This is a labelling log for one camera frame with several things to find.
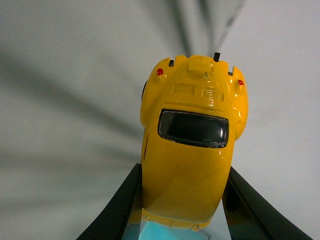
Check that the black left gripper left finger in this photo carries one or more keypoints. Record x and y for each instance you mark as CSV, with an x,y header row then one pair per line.
x,y
121,218

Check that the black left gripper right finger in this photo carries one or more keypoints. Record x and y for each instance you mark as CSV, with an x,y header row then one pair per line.
x,y
250,217

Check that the yellow beetle toy car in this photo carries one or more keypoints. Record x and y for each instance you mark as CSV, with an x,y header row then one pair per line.
x,y
193,109

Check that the turquoise plastic storage bin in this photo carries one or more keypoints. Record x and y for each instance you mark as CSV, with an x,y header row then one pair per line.
x,y
154,231

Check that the white pleated curtain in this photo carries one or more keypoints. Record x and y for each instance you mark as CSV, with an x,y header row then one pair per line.
x,y
71,79

